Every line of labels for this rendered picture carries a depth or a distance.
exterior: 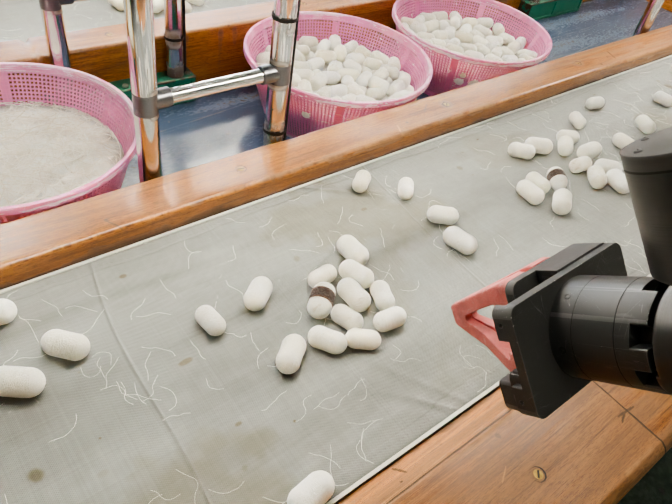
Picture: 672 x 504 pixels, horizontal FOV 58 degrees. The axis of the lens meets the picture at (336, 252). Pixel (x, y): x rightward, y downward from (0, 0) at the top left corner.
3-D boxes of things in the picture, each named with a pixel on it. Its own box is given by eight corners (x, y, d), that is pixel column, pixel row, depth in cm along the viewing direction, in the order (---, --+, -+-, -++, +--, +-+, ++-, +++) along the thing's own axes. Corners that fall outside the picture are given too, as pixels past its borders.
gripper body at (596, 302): (481, 307, 32) (609, 318, 26) (591, 240, 37) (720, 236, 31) (512, 415, 33) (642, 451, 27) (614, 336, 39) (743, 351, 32)
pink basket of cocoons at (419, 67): (444, 111, 97) (461, 55, 90) (364, 190, 79) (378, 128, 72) (304, 51, 104) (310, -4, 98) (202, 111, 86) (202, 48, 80)
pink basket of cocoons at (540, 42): (561, 97, 107) (584, 46, 100) (458, 133, 93) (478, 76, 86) (453, 31, 120) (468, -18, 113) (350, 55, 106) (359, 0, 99)
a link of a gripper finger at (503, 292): (417, 280, 40) (532, 285, 33) (488, 243, 44) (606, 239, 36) (445, 372, 42) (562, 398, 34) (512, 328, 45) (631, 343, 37)
